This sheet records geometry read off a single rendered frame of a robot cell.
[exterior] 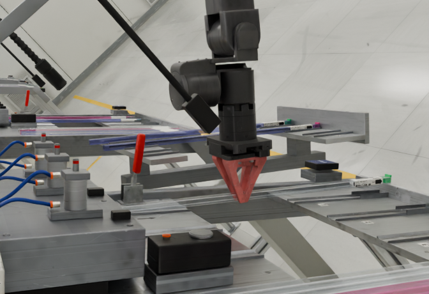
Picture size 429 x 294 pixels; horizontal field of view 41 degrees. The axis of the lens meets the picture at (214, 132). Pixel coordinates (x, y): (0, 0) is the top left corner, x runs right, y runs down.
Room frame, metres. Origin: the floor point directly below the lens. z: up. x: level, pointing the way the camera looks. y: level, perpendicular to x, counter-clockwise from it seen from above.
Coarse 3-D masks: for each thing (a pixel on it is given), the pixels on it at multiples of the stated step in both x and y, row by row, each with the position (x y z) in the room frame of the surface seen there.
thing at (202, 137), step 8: (264, 128) 1.16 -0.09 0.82; (272, 128) 1.16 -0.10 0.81; (280, 128) 1.16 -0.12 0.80; (288, 128) 1.16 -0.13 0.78; (192, 136) 1.12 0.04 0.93; (200, 136) 1.12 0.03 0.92; (208, 136) 1.12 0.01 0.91; (104, 144) 1.09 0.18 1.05; (112, 144) 1.08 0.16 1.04; (120, 144) 1.09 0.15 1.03; (128, 144) 1.09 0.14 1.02; (152, 144) 1.10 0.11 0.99; (160, 144) 1.10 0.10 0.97
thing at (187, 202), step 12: (348, 180) 0.83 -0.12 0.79; (384, 180) 0.84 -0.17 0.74; (252, 192) 0.79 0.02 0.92; (264, 192) 0.79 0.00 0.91; (276, 192) 0.80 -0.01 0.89; (288, 192) 0.80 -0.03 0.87; (300, 192) 0.80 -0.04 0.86; (132, 204) 0.77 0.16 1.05; (144, 204) 0.76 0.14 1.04; (156, 204) 0.76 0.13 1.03; (168, 204) 0.77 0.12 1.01; (180, 204) 0.77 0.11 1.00; (192, 204) 0.77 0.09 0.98; (204, 204) 0.77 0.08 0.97
